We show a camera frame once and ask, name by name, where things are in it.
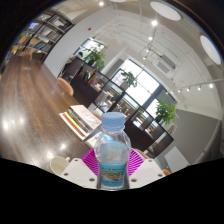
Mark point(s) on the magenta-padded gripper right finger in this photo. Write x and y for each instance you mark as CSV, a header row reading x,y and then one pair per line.
x,y
148,170

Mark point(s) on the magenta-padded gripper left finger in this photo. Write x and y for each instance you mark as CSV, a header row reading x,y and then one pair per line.
x,y
80,171

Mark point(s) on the clear water bottle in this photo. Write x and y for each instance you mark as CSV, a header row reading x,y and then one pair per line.
x,y
112,156

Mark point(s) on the stack of books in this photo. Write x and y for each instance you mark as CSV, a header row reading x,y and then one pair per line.
x,y
80,120

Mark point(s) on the large leafy potted plant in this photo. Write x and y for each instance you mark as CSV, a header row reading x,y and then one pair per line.
x,y
166,111

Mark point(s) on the black cube shelf unit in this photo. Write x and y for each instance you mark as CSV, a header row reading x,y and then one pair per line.
x,y
86,90

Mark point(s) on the orange chairs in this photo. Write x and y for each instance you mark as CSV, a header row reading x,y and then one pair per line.
x,y
66,86

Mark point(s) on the small potted plant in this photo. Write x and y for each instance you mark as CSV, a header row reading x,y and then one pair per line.
x,y
129,79

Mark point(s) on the ceiling air conditioner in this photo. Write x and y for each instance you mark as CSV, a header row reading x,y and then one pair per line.
x,y
164,66

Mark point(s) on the bushy potted plant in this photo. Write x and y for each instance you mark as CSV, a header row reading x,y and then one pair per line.
x,y
95,57

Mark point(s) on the person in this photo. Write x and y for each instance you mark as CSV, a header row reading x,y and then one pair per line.
x,y
79,56

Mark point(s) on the ceiling track spotlights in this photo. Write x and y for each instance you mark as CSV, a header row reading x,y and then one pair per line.
x,y
154,23

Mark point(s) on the round ceiling light panels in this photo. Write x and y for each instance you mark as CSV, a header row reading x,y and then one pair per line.
x,y
165,10

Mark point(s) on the white wall radiator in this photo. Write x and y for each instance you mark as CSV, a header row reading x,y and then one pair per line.
x,y
176,160

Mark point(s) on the tall wall bookshelf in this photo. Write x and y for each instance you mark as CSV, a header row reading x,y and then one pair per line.
x,y
43,36

